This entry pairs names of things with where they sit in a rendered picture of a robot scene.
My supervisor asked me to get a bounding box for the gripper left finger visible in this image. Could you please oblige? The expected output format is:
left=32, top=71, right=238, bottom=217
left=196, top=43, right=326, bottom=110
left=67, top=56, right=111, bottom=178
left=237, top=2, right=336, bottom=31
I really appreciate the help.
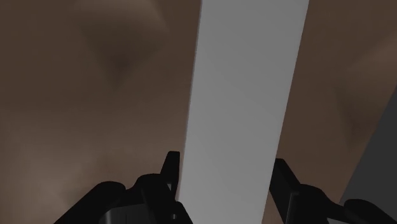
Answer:
left=54, top=151, right=187, bottom=224

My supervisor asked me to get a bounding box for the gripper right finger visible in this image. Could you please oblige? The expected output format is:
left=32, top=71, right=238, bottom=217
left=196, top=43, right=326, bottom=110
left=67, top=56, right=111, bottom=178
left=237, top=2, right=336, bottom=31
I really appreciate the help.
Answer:
left=268, top=158, right=397, bottom=224

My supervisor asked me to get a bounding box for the white long flat board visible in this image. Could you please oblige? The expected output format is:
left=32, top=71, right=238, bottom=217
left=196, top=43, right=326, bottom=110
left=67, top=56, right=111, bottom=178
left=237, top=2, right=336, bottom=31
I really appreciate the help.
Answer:
left=177, top=0, right=310, bottom=224

